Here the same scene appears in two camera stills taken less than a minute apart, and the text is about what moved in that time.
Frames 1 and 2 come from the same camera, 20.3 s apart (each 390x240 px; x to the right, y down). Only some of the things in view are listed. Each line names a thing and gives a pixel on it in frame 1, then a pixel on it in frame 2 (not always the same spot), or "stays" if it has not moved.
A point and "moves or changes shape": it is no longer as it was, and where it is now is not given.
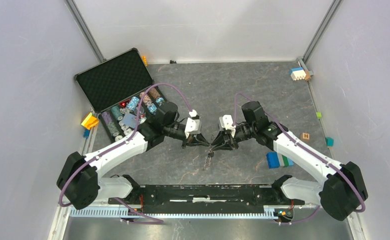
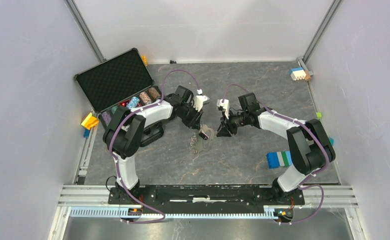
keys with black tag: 211,154 moves or changes shape
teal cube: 329,141 stays
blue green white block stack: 275,160 stays
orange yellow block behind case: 144,60 stays
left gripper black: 191,141 to 195,122
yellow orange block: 90,121 stays
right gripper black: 228,141 to 224,130
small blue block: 86,133 stays
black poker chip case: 121,89 stays
